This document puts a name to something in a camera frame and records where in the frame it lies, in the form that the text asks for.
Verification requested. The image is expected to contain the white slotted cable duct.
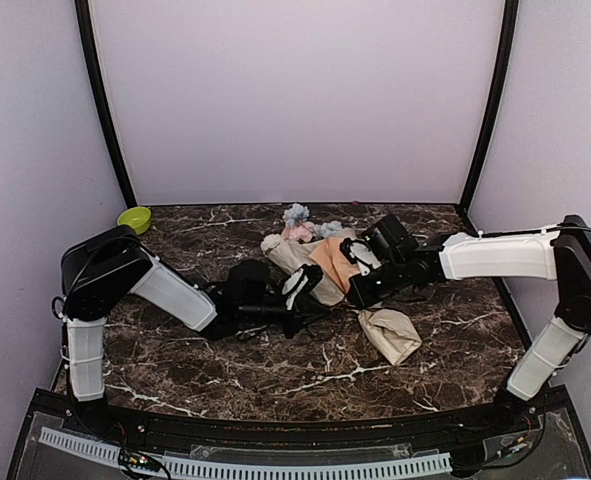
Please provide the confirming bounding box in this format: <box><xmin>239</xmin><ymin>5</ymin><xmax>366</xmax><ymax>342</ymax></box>
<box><xmin>38</xmin><ymin>427</ymin><xmax>452</xmax><ymax>479</ymax></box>

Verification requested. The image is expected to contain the peach wrapping paper sheet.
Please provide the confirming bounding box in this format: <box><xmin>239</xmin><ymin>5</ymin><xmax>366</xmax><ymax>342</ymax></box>
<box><xmin>262</xmin><ymin>228</ymin><xmax>422</xmax><ymax>365</ymax></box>

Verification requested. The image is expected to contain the right black frame post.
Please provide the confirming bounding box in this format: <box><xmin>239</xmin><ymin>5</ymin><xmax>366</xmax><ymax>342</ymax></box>
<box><xmin>458</xmin><ymin>0</ymin><xmax>519</xmax><ymax>217</ymax></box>

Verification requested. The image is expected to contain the left black frame post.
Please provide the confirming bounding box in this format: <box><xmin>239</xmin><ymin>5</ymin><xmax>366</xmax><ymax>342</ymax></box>
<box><xmin>74</xmin><ymin>0</ymin><xmax>137</xmax><ymax>208</ymax></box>

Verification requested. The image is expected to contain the black frame post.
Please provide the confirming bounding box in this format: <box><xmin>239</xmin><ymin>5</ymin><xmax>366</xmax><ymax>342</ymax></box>
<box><xmin>74</xmin><ymin>0</ymin><xmax>137</xmax><ymax>208</ymax></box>
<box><xmin>458</xmin><ymin>0</ymin><xmax>519</xmax><ymax>217</ymax></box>

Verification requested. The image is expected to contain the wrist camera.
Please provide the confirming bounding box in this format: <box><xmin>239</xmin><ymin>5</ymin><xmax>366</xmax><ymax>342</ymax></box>
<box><xmin>340</xmin><ymin>238</ymin><xmax>381</xmax><ymax>276</ymax></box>
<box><xmin>281</xmin><ymin>264</ymin><xmax>323</xmax><ymax>311</ymax></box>

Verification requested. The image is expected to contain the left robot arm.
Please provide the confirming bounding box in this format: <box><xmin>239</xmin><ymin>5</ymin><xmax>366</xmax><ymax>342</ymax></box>
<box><xmin>52</xmin><ymin>226</ymin><xmax>323</xmax><ymax>436</ymax></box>

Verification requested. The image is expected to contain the small circuit board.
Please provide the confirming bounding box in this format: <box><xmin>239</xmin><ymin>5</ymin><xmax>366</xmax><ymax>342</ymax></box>
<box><xmin>117</xmin><ymin>448</ymin><xmax>162</xmax><ymax>472</ymax></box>

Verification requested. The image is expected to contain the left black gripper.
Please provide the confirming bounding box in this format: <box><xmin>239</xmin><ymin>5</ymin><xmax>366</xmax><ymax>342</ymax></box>
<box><xmin>239</xmin><ymin>296</ymin><xmax>331</xmax><ymax>340</ymax></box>

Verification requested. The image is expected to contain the pink fake flower stem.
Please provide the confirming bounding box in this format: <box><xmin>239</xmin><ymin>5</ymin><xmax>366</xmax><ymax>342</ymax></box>
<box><xmin>281</xmin><ymin>221</ymin><xmax>315</xmax><ymax>243</ymax></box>

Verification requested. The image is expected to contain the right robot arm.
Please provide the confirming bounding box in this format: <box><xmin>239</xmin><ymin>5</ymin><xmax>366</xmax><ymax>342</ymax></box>
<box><xmin>340</xmin><ymin>215</ymin><xmax>591</xmax><ymax>434</ymax></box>

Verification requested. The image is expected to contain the black twine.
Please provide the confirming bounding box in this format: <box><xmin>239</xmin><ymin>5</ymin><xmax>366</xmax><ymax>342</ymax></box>
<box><xmin>301</xmin><ymin>303</ymin><xmax>361</xmax><ymax>338</ymax></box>

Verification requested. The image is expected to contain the blue fake flower bunch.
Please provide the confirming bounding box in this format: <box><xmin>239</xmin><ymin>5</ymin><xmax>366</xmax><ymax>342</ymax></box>
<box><xmin>283</xmin><ymin>203</ymin><xmax>343</xmax><ymax>242</ymax></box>

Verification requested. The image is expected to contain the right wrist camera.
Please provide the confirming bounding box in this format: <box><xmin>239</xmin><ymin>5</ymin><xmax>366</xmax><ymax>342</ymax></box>
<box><xmin>340</xmin><ymin>238</ymin><xmax>381</xmax><ymax>276</ymax></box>

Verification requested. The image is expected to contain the green plastic bowl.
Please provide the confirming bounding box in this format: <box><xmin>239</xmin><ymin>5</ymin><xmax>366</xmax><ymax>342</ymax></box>
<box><xmin>117</xmin><ymin>206</ymin><xmax>152</xmax><ymax>235</ymax></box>

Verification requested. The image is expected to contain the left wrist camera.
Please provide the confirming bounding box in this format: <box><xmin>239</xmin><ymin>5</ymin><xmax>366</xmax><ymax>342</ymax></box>
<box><xmin>281</xmin><ymin>264</ymin><xmax>323</xmax><ymax>311</ymax></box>

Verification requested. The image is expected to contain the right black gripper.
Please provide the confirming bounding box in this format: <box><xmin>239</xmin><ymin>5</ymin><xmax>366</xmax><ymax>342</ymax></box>
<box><xmin>348</xmin><ymin>256</ymin><xmax>409</xmax><ymax>309</ymax></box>

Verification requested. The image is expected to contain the white fake flower stem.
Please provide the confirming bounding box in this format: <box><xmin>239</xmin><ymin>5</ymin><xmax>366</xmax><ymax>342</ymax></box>
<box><xmin>260</xmin><ymin>234</ymin><xmax>283</xmax><ymax>254</ymax></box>

